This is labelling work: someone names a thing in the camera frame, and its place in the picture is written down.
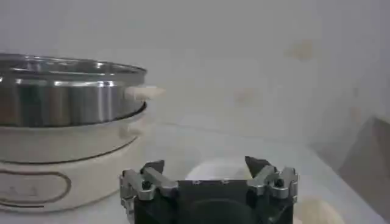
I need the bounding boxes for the white round plate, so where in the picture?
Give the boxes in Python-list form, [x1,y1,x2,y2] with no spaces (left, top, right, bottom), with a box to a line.
[185,160,347,224]

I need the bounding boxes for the steel steamer basket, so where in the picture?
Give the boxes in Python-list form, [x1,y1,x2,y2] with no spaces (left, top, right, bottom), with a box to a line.
[0,53,167,128]

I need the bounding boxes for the cream electric cooker base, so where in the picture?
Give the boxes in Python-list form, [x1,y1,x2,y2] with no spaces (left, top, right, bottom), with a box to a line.
[0,103,153,214]

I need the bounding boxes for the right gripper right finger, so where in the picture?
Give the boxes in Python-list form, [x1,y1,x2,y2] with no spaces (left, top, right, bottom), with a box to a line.
[244,155,299,203]

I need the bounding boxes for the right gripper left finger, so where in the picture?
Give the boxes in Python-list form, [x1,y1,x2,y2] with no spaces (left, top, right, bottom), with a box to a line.
[119,159,179,201]

